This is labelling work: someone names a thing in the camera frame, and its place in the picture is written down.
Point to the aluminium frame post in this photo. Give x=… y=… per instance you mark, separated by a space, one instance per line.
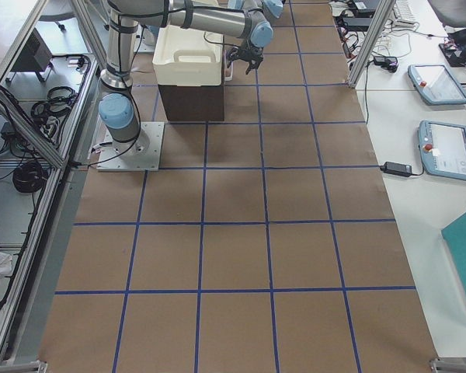
x=381 y=15

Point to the blue teach pendant far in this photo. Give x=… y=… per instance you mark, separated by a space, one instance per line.
x=436 y=84

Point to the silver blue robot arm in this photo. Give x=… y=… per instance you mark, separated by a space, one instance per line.
x=116 y=109
x=272 y=8

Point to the black power adapter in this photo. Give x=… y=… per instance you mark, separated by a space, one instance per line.
x=396 y=169

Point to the brown wooden drawer cabinet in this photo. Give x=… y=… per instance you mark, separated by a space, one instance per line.
x=193 y=103

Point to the blue teach pendant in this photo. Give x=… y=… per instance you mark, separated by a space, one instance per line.
x=442 y=149
x=436 y=84

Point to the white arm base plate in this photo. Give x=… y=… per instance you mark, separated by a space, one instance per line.
x=143 y=155

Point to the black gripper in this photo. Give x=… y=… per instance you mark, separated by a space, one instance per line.
x=252 y=55

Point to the blue teach pendant near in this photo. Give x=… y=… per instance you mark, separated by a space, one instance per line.
x=442 y=149

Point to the white plastic bin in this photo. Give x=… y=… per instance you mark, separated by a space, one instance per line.
x=188 y=57

